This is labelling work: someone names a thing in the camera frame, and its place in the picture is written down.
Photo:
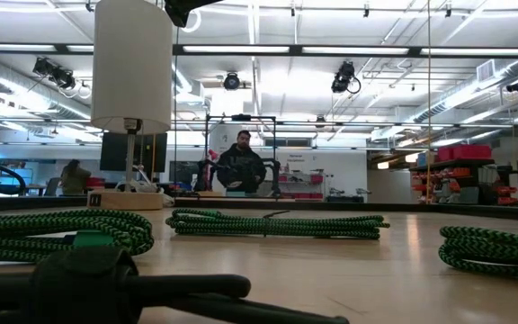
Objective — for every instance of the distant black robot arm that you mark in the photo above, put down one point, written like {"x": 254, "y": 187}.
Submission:
{"x": 276, "y": 175}
{"x": 202, "y": 175}

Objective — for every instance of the white lamp with wooden base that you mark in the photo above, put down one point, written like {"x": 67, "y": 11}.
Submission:
{"x": 131, "y": 67}

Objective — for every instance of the round black ceiling light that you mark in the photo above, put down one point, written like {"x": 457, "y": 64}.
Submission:
{"x": 231, "y": 82}

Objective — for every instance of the black stage light cluster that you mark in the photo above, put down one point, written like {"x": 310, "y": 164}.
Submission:
{"x": 61, "y": 77}

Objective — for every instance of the black monitor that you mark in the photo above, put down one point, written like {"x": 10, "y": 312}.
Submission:
{"x": 113, "y": 153}

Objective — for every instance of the person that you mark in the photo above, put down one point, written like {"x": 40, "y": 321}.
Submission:
{"x": 241, "y": 166}
{"x": 74, "y": 180}

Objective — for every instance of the red storage box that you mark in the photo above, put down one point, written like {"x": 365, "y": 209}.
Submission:
{"x": 96, "y": 182}

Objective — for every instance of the white rack with red bins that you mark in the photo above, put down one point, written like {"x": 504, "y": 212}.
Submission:
{"x": 315, "y": 179}

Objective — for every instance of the dark storage shelf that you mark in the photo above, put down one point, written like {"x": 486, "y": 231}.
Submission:
{"x": 452, "y": 163}

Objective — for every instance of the red storage bins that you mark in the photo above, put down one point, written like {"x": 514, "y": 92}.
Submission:
{"x": 470, "y": 152}

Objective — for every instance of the small black ceiling light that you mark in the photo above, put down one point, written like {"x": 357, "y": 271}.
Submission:
{"x": 517, "y": 85}

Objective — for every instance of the black aluminium table frame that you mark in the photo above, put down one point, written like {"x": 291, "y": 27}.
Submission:
{"x": 295, "y": 49}

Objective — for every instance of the black ceiling camera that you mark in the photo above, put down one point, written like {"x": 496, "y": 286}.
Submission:
{"x": 343, "y": 76}

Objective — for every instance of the silver ventilation duct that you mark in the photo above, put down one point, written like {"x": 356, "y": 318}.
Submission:
{"x": 466, "y": 96}

